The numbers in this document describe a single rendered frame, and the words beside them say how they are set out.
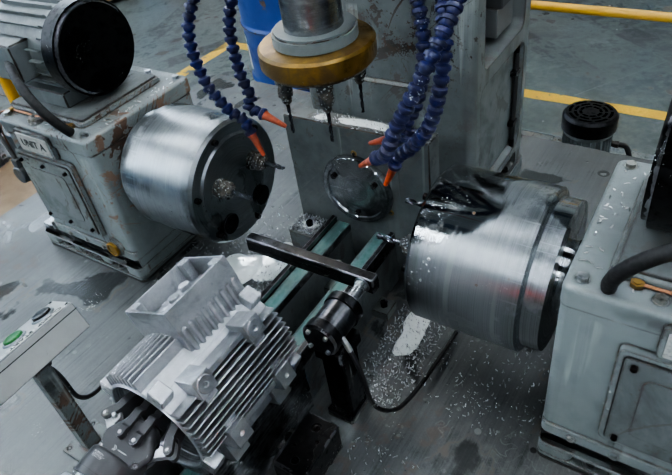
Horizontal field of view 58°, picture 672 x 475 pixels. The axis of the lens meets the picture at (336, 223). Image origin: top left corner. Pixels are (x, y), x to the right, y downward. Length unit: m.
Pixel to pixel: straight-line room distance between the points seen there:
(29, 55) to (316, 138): 0.57
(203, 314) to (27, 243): 0.92
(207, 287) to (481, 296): 0.37
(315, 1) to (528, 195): 0.39
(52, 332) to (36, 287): 0.55
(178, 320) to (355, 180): 0.47
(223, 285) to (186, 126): 0.40
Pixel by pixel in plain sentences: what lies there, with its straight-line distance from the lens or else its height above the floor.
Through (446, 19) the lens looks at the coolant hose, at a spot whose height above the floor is 1.41.
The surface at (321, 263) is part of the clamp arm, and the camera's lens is 0.98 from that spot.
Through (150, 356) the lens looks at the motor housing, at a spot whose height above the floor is 1.11.
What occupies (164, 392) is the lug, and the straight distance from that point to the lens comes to 0.79.
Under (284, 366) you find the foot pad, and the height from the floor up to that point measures 1.02.
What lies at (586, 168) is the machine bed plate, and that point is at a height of 0.80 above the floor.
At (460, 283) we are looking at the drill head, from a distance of 0.85.
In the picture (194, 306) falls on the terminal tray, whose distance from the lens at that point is 0.83.
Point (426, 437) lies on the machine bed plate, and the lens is 1.04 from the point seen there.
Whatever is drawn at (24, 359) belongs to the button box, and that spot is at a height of 1.06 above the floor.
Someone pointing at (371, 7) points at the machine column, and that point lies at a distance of 1.11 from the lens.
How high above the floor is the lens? 1.69
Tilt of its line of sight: 39 degrees down
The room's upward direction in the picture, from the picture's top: 9 degrees counter-clockwise
